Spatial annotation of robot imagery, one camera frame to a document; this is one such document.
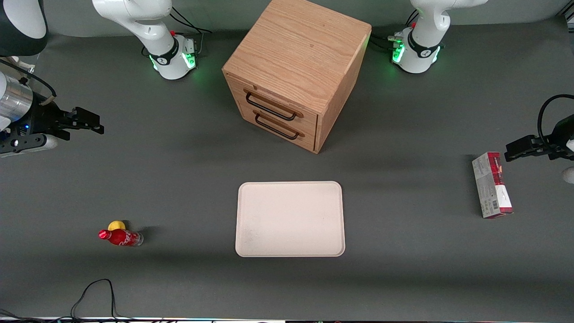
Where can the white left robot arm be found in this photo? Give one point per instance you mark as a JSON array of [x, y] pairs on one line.
[[426, 27]]

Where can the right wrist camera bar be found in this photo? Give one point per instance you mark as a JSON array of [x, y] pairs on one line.
[[22, 144]]

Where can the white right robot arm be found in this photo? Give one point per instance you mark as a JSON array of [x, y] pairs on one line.
[[134, 13]]

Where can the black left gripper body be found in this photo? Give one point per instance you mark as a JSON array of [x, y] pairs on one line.
[[557, 140]]

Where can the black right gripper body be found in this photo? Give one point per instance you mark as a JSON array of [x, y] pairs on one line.
[[41, 117]]

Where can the red and grey carton box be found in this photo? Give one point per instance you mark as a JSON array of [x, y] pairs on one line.
[[489, 188]]

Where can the wooden drawer cabinet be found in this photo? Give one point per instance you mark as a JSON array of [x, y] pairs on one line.
[[300, 45]]

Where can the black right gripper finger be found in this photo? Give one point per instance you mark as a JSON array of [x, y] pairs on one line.
[[87, 116], [85, 128]]

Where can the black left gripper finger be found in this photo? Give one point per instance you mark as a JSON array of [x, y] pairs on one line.
[[515, 150], [534, 143]]

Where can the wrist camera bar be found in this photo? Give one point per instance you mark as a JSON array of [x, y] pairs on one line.
[[569, 175], [22, 144]]

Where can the beige plastic tray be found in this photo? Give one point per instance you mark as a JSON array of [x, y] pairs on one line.
[[290, 220]]

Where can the yellow lemon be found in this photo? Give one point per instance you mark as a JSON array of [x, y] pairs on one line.
[[116, 224]]

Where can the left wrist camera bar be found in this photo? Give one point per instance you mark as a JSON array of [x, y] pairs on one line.
[[569, 175]]

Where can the wooden drawer front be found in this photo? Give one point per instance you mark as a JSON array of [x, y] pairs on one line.
[[309, 141], [237, 92]]

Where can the red coke bottle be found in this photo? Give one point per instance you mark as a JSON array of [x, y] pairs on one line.
[[121, 237]]

